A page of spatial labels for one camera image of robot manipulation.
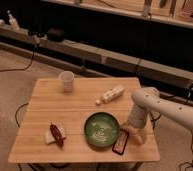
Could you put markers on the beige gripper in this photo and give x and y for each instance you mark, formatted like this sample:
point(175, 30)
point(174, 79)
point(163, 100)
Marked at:
point(139, 135)

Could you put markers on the dark rectangular eraser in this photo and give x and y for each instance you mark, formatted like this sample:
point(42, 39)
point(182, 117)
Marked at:
point(120, 144)

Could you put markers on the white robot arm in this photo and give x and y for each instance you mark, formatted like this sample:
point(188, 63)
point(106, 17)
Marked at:
point(147, 99)

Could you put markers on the green ceramic bowl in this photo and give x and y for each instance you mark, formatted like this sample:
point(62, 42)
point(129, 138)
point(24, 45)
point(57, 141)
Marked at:
point(101, 129)

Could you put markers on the white plastic bottle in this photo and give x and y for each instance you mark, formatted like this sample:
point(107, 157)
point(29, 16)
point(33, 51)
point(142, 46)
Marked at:
point(110, 95)

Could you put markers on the wooden table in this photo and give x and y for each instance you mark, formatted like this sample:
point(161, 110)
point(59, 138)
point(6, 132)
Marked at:
point(48, 104)

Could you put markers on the red chili pepper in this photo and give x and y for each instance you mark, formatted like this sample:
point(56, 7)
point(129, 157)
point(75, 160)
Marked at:
point(56, 134)

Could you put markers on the black device on ledge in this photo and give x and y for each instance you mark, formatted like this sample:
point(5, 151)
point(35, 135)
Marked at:
point(56, 35)

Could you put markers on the white spray bottle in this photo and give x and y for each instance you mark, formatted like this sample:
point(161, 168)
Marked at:
point(13, 22)

